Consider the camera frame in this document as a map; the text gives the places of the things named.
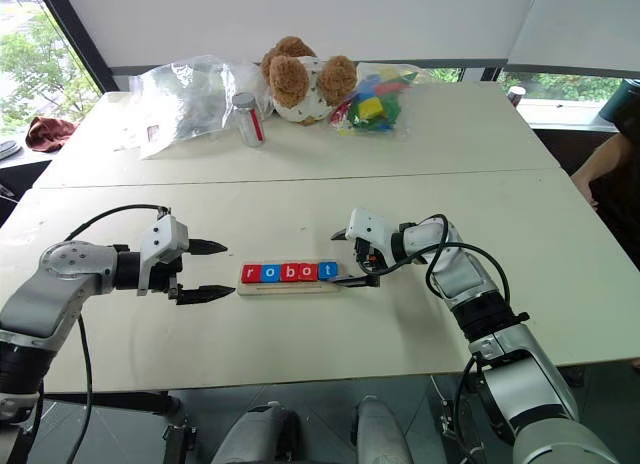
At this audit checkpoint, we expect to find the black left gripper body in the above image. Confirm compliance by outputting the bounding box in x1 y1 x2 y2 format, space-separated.
148 253 185 301

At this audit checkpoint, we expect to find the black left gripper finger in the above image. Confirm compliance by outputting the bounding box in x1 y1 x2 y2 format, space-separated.
175 284 237 307
187 237 230 257

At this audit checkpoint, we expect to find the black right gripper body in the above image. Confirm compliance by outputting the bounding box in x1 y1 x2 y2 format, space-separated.
352 237 391 278

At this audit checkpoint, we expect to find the wooden letter tray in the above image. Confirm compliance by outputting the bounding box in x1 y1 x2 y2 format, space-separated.
236 273 342 298

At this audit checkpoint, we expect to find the bag of colourful blocks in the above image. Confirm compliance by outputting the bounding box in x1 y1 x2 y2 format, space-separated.
326 63 432 141

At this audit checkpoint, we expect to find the grey rounded robot leg shape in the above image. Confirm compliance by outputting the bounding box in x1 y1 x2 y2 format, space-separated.
213 402 302 464
353 395 415 464

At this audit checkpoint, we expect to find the glass jar with silver lid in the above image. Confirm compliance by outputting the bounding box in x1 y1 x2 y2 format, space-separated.
230 90 267 149

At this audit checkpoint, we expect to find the large clear plastic bag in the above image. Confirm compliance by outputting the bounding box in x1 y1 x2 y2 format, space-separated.
114 54 274 161

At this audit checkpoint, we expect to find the brown and white plush toy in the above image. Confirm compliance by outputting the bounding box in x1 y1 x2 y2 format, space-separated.
259 35 359 127

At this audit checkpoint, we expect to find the dark red cloth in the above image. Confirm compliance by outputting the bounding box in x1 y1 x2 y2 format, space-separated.
24 115 79 152

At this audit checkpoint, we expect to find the wide white roller blind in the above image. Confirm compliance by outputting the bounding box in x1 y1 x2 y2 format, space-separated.
57 0 542 69

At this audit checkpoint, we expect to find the black window pillar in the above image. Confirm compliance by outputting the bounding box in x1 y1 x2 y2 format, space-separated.
31 0 119 94

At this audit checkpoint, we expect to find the person black shirt torso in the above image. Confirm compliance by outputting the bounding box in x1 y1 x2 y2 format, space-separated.
590 99 640 266

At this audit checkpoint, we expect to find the dark green bottle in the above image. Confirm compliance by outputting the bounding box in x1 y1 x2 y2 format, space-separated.
598 78 640 123

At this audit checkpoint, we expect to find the narrow white roller blind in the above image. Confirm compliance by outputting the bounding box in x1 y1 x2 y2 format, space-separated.
505 0 640 80

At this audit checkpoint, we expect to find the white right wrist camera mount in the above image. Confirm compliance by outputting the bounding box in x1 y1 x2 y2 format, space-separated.
344 207 402 263

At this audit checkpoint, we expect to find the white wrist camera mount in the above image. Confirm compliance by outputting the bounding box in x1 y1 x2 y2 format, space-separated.
136 214 191 298
344 207 402 263

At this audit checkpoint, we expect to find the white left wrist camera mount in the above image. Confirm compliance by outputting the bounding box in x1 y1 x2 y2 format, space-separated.
136 214 191 298

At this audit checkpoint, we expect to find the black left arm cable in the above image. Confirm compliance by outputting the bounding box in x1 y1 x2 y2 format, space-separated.
62 203 172 464

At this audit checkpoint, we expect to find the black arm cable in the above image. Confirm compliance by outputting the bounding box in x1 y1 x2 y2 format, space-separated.
62 203 172 464
360 213 513 464

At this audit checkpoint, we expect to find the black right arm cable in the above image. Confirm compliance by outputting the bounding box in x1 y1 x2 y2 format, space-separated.
360 213 513 464

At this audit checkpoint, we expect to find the black bracket under table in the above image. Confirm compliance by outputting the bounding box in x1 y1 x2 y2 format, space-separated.
161 422 198 464

